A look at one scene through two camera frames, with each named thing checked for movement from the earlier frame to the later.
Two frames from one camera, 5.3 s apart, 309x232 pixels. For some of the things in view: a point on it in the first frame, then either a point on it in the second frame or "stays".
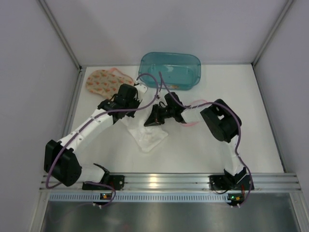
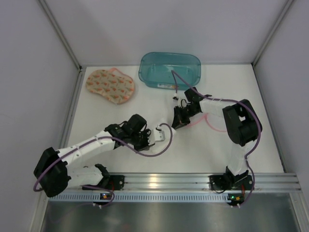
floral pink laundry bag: x=107 y=82 stays
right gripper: x=160 y=114 -> x=181 y=117
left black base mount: x=117 y=182 stays
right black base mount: x=221 y=182 stays
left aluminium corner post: x=50 y=17 stays
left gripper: x=132 y=104 -> x=144 y=140
